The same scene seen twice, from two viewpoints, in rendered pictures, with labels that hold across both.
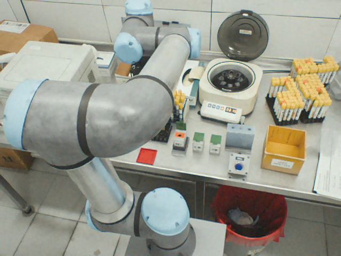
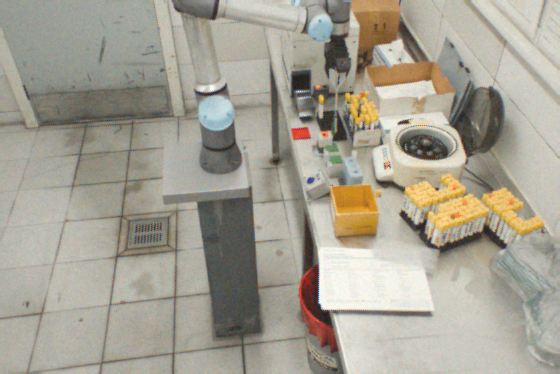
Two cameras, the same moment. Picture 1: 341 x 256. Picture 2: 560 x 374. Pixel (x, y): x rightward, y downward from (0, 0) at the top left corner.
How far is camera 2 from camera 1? 151 cm
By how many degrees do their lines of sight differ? 46
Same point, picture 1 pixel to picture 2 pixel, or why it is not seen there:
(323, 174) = (344, 253)
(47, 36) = (387, 13)
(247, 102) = (398, 167)
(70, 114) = not seen: outside the picture
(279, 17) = (533, 131)
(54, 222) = (274, 183)
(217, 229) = (241, 182)
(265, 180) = (316, 214)
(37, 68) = not seen: hidden behind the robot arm
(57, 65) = not seen: hidden behind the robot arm
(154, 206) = (213, 101)
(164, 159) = (303, 145)
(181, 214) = (213, 115)
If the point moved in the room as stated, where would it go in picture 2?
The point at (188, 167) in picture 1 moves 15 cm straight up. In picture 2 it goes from (302, 162) to (303, 128)
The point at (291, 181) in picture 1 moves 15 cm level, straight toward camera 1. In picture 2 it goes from (325, 233) to (278, 226)
